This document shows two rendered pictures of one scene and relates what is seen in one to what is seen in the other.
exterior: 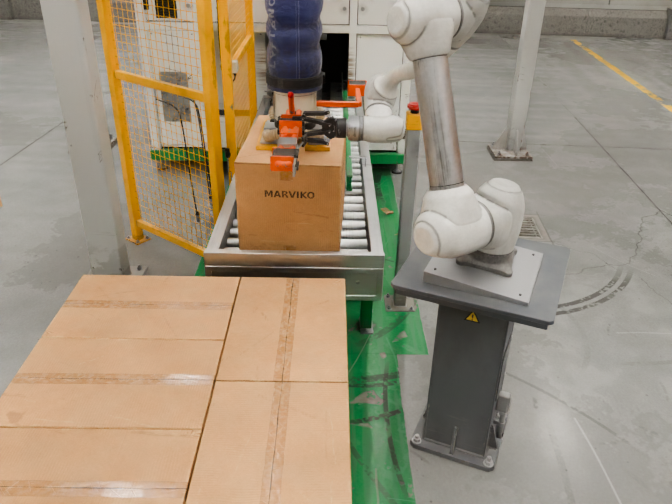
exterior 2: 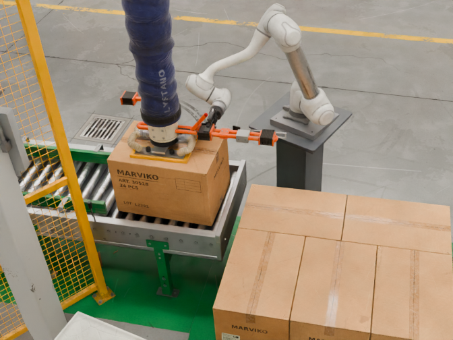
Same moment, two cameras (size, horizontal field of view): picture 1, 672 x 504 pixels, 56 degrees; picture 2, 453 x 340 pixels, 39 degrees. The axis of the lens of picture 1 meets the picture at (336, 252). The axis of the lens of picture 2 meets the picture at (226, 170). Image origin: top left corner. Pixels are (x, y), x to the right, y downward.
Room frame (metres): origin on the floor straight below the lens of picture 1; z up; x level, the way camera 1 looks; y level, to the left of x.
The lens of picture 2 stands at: (1.34, 2.92, 3.15)
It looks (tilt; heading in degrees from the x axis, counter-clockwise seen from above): 39 degrees down; 287
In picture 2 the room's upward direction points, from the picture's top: 4 degrees counter-clockwise
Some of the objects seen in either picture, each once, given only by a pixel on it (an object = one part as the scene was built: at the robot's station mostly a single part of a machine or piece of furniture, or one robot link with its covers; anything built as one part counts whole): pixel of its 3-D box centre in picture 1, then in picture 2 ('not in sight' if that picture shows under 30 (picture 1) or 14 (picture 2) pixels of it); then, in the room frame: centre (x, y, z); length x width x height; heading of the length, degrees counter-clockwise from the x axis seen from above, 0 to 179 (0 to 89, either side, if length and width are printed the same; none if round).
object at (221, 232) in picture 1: (247, 167); (35, 221); (3.31, 0.50, 0.50); 2.31 x 0.05 x 0.19; 1
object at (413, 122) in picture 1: (406, 215); not in sight; (2.73, -0.33, 0.50); 0.07 x 0.07 x 1.00; 1
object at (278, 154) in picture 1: (282, 159); (267, 138); (1.92, 0.18, 1.08); 0.08 x 0.07 x 0.05; 1
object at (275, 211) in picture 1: (296, 182); (171, 172); (2.51, 0.18, 0.75); 0.60 x 0.40 x 0.40; 178
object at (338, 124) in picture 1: (334, 127); (214, 116); (2.26, 0.02, 1.07); 0.09 x 0.07 x 0.08; 91
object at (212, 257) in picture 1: (294, 258); (231, 198); (2.15, 0.16, 0.58); 0.70 x 0.03 x 0.06; 91
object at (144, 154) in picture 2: (272, 130); (160, 152); (2.52, 0.27, 0.97); 0.34 x 0.10 x 0.05; 1
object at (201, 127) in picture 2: (291, 125); (205, 131); (2.27, 0.17, 1.08); 0.10 x 0.08 x 0.06; 91
